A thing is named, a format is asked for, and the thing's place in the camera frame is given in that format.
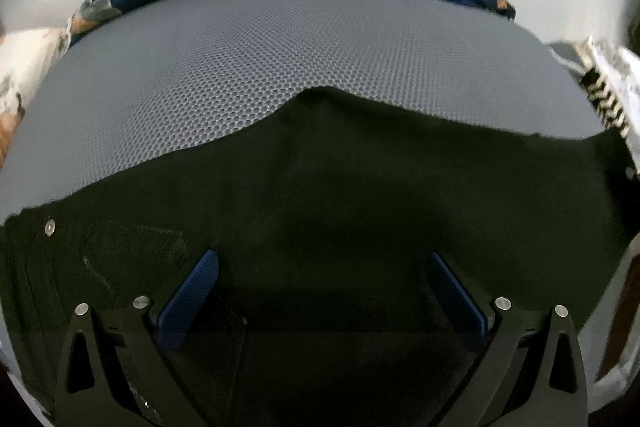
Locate black white knitted cloth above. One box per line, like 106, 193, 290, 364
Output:
579, 68, 631, 139

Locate black denim pants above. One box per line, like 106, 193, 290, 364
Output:
1, 88, 639, 426

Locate grey honeycomb mesh mattress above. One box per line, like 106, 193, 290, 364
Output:
0, 0, 640, 413

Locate white orange floral pillow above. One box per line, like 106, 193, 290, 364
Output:
1, 28, 70, 165

